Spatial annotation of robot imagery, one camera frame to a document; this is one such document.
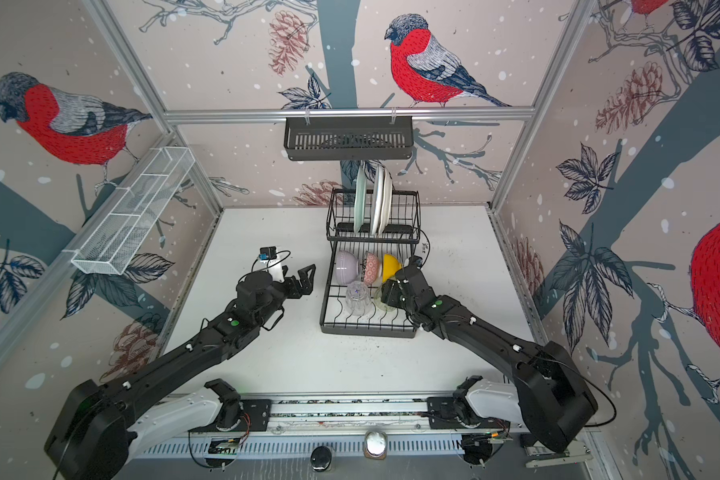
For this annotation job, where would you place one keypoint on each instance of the grey stapler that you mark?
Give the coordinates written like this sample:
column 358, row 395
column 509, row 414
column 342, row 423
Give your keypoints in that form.
column 539, row 456

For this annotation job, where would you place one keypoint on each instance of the strawberry pattern plate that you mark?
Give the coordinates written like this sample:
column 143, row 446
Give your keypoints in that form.
column 377, row 200

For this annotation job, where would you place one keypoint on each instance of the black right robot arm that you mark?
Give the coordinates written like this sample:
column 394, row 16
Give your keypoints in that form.
column 554, row 400

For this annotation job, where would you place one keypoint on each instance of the green floral plate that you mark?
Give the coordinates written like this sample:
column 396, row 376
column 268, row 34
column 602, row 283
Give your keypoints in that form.
column 359, row 202

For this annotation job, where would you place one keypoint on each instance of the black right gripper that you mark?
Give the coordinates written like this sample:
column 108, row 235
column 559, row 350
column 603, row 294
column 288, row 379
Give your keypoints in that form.
column 391, row 291

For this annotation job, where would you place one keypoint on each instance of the pink patterned bowl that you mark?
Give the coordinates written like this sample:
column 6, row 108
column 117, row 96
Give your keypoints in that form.
column 372, row 269

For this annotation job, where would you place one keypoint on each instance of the black hanging wall basket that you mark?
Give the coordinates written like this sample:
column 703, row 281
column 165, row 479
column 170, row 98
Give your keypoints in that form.
column 349, row 138

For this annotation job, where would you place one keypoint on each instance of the cream plate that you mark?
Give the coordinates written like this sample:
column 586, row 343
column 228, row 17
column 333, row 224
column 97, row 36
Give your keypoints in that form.
column 386, row 202

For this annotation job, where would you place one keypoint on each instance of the silver round button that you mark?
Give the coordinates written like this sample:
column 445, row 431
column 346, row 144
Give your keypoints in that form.
column 375, row 445

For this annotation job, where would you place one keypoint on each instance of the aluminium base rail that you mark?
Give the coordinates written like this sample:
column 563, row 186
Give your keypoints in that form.
column 293, row 428

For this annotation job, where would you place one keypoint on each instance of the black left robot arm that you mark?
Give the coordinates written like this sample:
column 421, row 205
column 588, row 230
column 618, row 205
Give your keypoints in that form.
column 102, row 427

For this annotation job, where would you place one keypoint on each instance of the clear glass cup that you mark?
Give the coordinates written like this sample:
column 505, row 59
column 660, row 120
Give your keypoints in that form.
column 357, row 299

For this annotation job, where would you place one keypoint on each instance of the lilac ceramic bowl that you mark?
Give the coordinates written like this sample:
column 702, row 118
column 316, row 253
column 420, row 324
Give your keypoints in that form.
column 346, row 267

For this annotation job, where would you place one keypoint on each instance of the black two-tier dish rack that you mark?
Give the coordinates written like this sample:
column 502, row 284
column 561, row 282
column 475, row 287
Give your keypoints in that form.
column 400, row 239

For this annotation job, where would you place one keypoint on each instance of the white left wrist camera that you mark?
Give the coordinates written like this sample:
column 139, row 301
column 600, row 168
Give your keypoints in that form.
column 271, row 259

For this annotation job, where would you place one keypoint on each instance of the yellow bowl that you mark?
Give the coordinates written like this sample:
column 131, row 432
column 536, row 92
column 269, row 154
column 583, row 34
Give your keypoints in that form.
column 390, row 266

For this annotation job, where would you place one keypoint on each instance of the white mesh wall shelf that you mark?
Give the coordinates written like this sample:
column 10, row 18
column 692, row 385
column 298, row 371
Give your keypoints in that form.
column 118, row 237

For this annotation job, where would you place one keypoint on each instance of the green glass cup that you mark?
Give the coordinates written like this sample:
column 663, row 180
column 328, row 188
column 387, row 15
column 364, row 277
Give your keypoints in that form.
column 379, row 304

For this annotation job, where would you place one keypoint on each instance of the black round knob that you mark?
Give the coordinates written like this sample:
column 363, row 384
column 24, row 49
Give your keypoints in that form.
column 321, row 458

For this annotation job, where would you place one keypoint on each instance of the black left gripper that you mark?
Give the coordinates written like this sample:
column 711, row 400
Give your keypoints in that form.
column 307, row 284

